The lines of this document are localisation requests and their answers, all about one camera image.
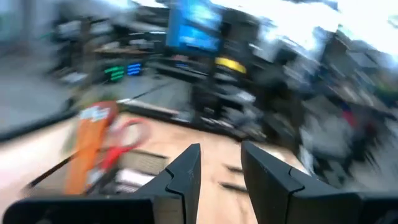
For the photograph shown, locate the black pen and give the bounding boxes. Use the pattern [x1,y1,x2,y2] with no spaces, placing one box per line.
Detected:
[224,164,244,174]
[218,181,250,193]

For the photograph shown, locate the black mesh desk organizer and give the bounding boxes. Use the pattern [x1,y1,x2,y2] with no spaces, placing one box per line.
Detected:
[27,148,170,200]

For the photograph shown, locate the black aluminium table frame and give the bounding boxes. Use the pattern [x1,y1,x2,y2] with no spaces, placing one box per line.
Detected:
[0,98,268,142]

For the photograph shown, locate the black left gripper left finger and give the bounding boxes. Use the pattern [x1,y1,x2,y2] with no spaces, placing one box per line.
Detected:
[2,142,202,224]

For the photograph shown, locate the yellow tape roll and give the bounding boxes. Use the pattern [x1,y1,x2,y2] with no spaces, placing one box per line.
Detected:
[213,56,249,75]

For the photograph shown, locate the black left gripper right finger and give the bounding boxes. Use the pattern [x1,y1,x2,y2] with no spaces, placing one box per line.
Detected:
[241,140,398,224]

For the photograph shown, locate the red scissors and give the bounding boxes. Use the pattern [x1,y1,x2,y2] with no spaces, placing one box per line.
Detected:
[99,117,152,174]

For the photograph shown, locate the blue lit screen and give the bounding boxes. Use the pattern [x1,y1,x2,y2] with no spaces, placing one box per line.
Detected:
[165,0,224,54]

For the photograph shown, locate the pink sticky note pad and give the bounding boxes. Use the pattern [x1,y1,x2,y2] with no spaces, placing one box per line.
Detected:
[114,167,157,194]

